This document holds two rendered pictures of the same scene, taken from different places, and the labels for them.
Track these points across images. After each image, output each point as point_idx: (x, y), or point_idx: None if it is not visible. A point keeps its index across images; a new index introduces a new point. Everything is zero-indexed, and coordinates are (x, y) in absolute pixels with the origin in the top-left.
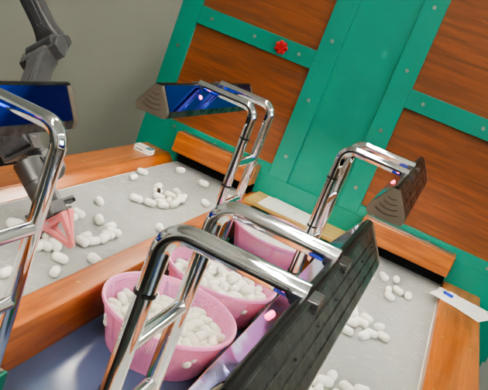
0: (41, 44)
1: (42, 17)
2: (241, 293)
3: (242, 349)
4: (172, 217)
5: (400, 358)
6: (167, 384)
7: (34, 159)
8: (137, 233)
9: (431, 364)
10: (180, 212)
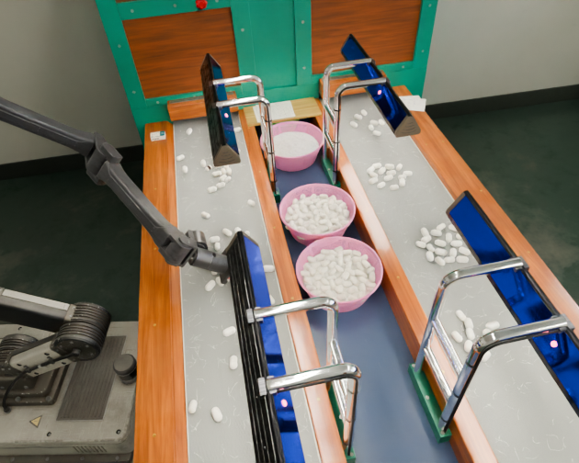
0: (98, 161)
1: (73, 137)
2: (331, 209)
3: None
4: (241, 184)
5: (425, 180)
6: (368, 303)
7: (199, 253)
8: (248, 220)
9: (444, 175)
10: (237, 174)
